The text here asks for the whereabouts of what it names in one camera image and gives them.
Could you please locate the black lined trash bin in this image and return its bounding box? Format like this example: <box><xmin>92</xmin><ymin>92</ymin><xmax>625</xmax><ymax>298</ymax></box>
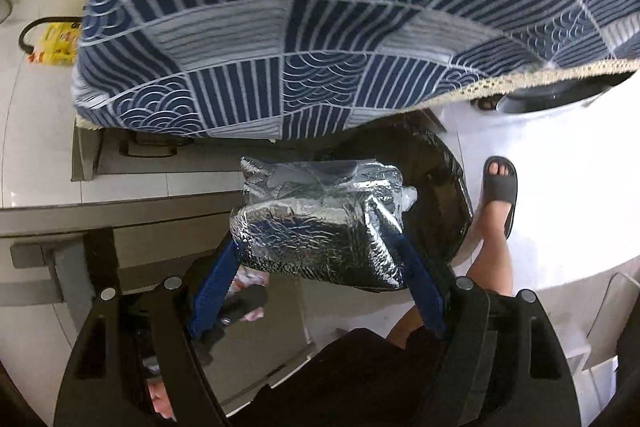
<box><xmin>316</xmin><ymin>115</ymin><xmax>473</xmax><ymax>262</ymax></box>

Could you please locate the black kitchen faucet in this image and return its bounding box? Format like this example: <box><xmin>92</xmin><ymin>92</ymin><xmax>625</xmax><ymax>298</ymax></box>
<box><xmin>17</xmin><ymin>16</ymin><xmax>84</xmax><ymax>56</ymax></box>

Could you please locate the person's left hand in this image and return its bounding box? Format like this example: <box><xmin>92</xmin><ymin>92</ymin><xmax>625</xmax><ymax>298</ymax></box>
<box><xmin>148</xmin><ymin>379</ymin><xmax>175</xmax><ymax>421</ymax></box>

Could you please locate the grey slipper on foot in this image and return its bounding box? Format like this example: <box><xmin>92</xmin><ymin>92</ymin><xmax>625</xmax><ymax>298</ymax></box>
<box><xmin>482</xmin><ymin>156</ymin><xmax>518</xmax><ymax>239</ymax></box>

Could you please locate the blue white patterned tablecloth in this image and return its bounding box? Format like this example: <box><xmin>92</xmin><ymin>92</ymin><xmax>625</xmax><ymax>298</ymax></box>
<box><xmin>73</xmin><ymin>0</ymin><xmax>639</xmax><ymax>140</ymax></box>

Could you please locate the yellow dish soap pack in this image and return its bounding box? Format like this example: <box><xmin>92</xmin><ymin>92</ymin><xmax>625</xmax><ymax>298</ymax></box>
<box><xmin>28</xmin><ymin>22</ymin><xmax>81</xmax><ymax>66</ymax></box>

